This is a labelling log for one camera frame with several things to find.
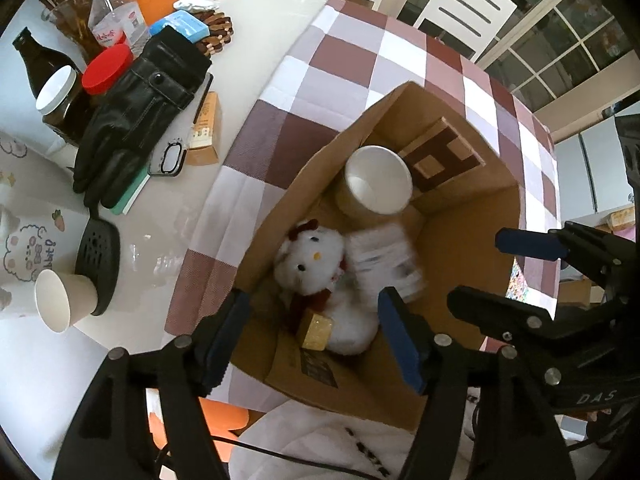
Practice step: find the vase with dried plants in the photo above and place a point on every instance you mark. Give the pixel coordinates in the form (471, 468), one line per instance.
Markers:
(70, 10)

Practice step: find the brown cardboard box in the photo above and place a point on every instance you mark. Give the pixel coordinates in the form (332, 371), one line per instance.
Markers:
(460, 240)

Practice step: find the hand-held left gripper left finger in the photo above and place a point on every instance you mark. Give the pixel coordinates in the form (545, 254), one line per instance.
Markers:
(227, 340)

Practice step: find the white lid dark jar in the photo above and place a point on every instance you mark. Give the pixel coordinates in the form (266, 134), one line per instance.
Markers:
(60, 97)

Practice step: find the blue tissue pack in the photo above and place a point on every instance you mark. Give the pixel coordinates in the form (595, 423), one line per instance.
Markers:
(180, 26)

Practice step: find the white cartoon printed container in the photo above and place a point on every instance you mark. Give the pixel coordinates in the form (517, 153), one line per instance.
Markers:
(30, 220)

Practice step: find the white wipes packet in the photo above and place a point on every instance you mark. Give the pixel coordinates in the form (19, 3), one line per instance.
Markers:
(385, 260)

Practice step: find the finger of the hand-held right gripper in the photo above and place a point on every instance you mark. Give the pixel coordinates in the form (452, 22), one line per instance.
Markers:
(530, 242)
(500, 317)

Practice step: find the red lid jar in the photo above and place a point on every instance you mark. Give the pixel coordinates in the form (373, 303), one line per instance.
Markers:
(106, 69)

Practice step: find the black slotted spatula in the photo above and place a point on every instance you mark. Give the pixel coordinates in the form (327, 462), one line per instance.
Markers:
(100, 260)

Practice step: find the white plush toy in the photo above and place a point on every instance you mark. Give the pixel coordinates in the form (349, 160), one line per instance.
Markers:
(312, 260)

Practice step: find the white cloth glove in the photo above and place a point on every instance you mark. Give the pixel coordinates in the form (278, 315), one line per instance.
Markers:
(195, 1)

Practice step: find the brown glass bottle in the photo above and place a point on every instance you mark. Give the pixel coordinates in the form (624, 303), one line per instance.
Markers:
(40, 65)

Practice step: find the yellow packet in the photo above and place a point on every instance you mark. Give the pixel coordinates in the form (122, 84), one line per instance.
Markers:
(620, 220)

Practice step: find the wooden trivet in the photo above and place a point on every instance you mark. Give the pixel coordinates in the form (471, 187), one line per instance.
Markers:
(215, 32)

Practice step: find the plain cardboard box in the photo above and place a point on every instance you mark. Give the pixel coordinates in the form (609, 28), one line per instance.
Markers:
(575, 292)

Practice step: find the orange cushion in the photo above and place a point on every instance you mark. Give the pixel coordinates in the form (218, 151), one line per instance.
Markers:
(220, 420)

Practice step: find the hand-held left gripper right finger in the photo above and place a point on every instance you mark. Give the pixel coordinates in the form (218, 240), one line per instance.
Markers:
(400, 340)

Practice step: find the person's white fleece garment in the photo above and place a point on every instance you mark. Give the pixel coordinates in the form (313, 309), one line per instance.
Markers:
(310, 445)

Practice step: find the black leather gloves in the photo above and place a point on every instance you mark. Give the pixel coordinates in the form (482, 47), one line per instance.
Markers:
(135, 105)

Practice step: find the clear plastic water bottle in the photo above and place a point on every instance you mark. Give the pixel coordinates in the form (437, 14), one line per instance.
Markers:
(117, 15)

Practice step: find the white paper cup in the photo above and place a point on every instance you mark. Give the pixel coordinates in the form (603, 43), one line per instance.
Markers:
(375, 185)
(65, 300)

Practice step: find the small gold box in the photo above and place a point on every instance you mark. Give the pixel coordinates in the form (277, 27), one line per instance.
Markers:
(315, 332)

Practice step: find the white cabinet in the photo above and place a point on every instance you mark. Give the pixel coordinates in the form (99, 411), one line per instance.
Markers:
(590, 170)

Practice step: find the small orange box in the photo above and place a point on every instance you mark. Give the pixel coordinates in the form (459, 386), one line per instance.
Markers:
(207, 130)

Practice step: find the brown white checked tablecloth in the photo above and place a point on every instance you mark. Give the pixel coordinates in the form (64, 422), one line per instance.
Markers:
(330, 85)

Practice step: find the green notebook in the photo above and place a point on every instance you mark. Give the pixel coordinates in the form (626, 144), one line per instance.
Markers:
(131, 195)

